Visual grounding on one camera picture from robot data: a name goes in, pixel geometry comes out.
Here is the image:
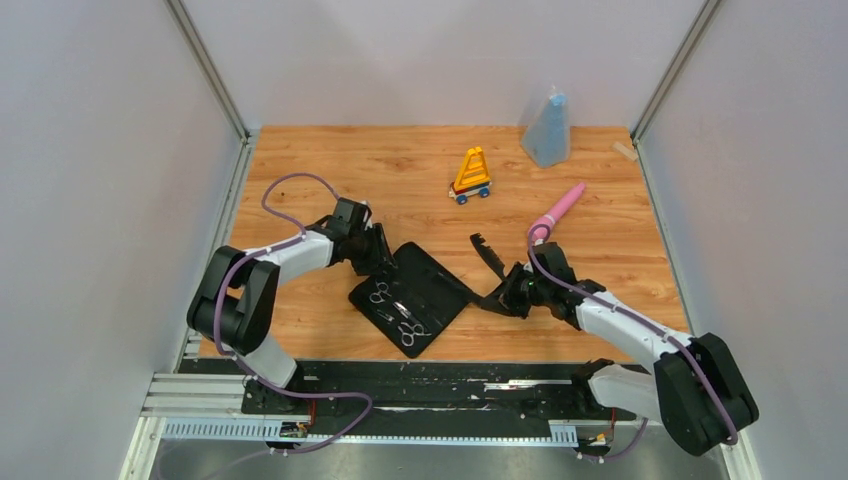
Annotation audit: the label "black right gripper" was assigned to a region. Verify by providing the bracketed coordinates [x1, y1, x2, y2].
[479, 262, 550, 321]

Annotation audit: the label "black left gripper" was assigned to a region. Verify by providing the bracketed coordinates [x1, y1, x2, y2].
[349, 223, 399, 277]

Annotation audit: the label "silver thinning scissors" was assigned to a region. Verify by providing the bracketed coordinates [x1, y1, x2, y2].
[368, 281, 422, 324]

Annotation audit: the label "black handled comb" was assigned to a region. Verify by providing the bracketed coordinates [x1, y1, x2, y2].
[469, 233, 507, 281]

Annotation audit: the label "black zippered tool case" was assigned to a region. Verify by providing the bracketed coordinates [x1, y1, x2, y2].
[348, 242, 480, 359]

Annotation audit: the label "silver hair scissors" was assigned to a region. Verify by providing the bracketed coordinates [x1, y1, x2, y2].
[397, 321, 431, 348]

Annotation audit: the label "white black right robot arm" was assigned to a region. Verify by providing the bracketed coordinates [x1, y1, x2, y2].
[470, 234, 760, 456]

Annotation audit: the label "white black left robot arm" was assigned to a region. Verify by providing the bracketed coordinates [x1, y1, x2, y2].
[186, 198, 396, 413]

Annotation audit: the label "pink cylindrical device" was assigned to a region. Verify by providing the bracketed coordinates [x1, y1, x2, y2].
[528, 182, 586, 245]

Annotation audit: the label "yellow toy block car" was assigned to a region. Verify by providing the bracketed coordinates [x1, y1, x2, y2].
[448, 147, 492, 205]

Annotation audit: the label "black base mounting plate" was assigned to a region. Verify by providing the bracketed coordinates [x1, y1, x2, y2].
[241, 360, 635, 439]

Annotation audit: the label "blue item in plastic bag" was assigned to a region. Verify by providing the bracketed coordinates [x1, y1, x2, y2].
[519, 86, 571, 168]

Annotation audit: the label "small beige tape piece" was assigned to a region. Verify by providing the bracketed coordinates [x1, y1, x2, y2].
[611, 142, 639, 162]

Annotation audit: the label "white slotted cable duct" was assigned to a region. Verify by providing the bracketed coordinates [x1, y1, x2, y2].
[162, 420, 579, 446]

